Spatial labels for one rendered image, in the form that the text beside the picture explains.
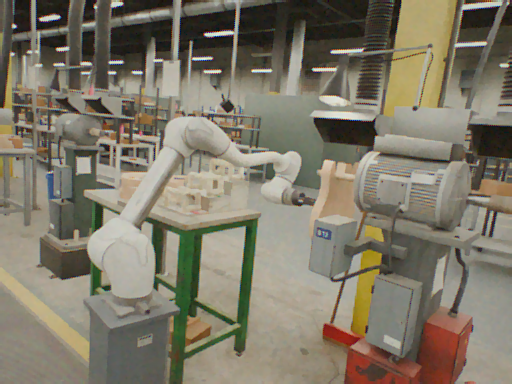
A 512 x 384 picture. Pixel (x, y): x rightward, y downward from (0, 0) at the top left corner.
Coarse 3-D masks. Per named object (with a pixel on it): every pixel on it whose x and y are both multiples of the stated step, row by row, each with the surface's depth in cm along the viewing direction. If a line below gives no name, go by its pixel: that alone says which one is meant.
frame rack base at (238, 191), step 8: (224, 176) 245; (216, 184) 233; (224, 184) 228; (232, 184) 225; (240, 184) 230; (248, 184) 235; (224, 192) 229; (232, 192) 226; (240, 192) 231; (232, 200) 227; (240, 200) 232; (232, 208) 229; (240, 208) 234
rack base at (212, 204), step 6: (204, 192) 228; (192, 198) 224; (204, 198) 217; (210, 198) 214; (216, 198) 218; (222, 198) 221; (228, 198) 225; (192, 204) 224; (204, 204) 217; (210, 204) 215; (216, 204) 219; (222, 204) 222; (228, 204) 226; (204, 210) 217; (210, 210) 216; (216, 210) 219; (222, 210) 223; (228, 210) 226
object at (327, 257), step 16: (320, 224) 142; (336, 224) 138; (352, 224) 146; (320, 240) 142; (336, 240) 139; (352, 240) 149; (320, 256) 143; (336, 256) 141; (352, 256) 151; (320, 272) 143; (336, 272) 143; (384, 272) 147
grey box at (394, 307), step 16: (400, 208) 141; (384, 288) 143; (400, 288) 140; (416, 288) 138; (384, 304) 144; (400, 304) 140; (416, 304) 143; (368, 320) 150; (384, 320) 144; (400, 320) 140; (368, 336) 149; (384, 336) 145; (400, 336) 141; (400, 352) 142
